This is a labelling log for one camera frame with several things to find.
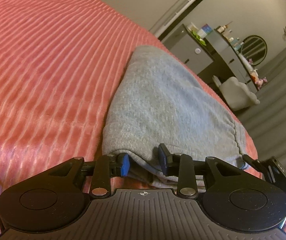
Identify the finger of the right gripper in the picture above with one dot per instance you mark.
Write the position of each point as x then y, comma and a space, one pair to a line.
255, 165

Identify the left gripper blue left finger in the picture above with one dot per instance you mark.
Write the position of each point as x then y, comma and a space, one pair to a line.
124, 163

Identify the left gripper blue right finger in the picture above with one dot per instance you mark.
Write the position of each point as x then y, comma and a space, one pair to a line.
165, 160

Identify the grey sweatpants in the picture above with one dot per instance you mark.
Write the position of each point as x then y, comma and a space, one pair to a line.
160, 102

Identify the white shell shaped chair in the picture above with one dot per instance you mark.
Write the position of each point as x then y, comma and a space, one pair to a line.
236, 94

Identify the grey dressing table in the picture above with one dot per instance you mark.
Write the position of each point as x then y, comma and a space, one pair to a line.
228, 49

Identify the grey cabinet with knob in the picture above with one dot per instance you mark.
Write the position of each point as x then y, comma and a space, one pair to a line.
182, 45

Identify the white blue container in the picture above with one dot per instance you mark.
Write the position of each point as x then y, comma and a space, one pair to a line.
204, 31

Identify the red ribbed bedspread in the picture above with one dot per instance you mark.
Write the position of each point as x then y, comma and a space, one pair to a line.
61, 62

